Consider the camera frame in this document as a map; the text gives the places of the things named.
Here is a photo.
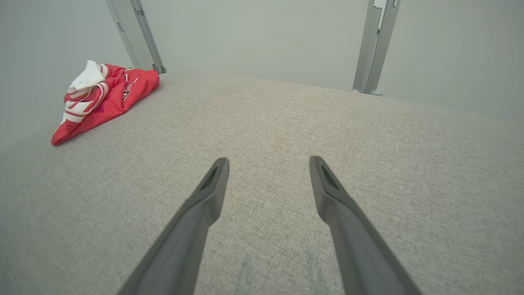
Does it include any grey metal partition post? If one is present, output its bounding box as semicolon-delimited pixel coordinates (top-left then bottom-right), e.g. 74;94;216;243
352;0;402;97
105;0;167;75

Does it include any red Bulls basketball jersey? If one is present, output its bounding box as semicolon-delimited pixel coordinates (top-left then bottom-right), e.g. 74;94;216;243
51;60;160;146

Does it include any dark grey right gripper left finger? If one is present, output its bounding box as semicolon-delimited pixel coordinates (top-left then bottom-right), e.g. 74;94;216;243
117;157;230;295

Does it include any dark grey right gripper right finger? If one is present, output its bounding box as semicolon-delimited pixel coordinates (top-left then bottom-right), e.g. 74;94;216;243
309;156;422;295

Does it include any grey fabric sofa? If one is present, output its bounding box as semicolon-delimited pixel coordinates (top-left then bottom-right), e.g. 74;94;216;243
0;73;524;295

